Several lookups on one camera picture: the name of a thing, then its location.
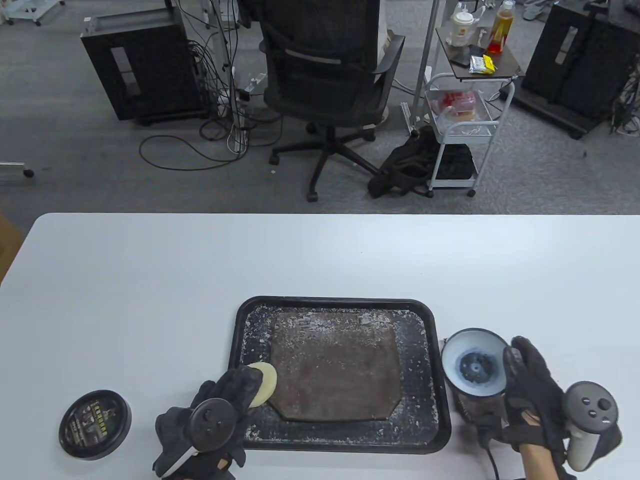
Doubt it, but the person's left hand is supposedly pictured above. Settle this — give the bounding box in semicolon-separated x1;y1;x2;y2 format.
151;365;264;480

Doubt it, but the person's right hand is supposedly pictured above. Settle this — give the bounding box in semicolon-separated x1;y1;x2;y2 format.
499;335;569;470

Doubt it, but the yellow round sponge pad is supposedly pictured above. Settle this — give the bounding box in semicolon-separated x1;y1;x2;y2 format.
247;362;279;407

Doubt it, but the black leather care cream tin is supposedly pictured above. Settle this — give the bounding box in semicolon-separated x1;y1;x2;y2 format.
440;327;511;427

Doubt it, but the brown leather bag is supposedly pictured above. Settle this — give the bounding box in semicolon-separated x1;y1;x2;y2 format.
269;310;404;424

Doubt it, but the black printed tin lid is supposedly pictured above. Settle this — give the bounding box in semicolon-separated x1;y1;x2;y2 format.
58;389;133;461

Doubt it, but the person's right forearm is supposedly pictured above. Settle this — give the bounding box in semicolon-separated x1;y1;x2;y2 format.
519;442;562;480

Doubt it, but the black fabric bag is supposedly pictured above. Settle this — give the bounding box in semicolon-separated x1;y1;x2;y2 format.
435;144;476;180

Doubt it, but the black hanging bag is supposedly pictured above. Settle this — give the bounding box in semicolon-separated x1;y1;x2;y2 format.
236;0;263;28

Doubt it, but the black and white controller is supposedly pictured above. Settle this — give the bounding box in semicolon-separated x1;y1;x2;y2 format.
152;397;239;479
562;381;624;473

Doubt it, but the black plastic tray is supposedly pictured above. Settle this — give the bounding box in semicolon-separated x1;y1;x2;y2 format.
229;296;453;455

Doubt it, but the black backpack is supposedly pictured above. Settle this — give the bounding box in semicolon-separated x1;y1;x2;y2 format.
367;125;441;200

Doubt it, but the red snack package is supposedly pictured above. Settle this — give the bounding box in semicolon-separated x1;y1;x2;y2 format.
431;90;478;121

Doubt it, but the white power strip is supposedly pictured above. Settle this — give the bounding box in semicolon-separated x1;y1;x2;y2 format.
239;70;271;97

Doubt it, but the white stand leg with caster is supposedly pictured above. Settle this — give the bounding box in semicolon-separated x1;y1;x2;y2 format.
0;161;36;179

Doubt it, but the black office chair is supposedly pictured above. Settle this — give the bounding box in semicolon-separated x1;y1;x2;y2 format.
258;0;406;203

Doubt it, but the black computer tower cabinet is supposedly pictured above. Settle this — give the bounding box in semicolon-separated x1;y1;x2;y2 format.
80;12;211;126

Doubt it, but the white rolling cart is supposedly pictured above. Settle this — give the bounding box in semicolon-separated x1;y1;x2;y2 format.
424;22;526;198

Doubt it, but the black equipment cabinet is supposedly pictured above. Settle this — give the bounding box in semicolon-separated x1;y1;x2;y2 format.
512;0;640;141

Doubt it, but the silver metal pole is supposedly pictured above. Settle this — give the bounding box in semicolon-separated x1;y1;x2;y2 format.
409;0;441;136

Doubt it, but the orange drink bottle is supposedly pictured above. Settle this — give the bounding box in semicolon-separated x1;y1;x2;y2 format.
487;0;517;55

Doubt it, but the white lidded cup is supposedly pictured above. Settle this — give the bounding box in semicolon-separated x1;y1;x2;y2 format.
448;11;477;47

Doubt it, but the black battery box cable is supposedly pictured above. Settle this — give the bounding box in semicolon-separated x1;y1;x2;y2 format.
481;434;502;480

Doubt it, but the black looped floor cable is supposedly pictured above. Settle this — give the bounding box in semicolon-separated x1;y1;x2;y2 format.
138;120;251;172

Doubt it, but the cluster of grey cables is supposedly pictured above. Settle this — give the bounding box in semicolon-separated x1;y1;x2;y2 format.
609;62;640;138

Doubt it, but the tangle of hanging cables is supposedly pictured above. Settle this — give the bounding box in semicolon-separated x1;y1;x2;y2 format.
175;0;281;156

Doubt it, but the white metal post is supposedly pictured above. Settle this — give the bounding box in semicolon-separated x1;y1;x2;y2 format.
202;0;238;118

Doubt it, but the white wheeled frame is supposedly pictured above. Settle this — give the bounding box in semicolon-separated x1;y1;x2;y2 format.
0;0;66;27

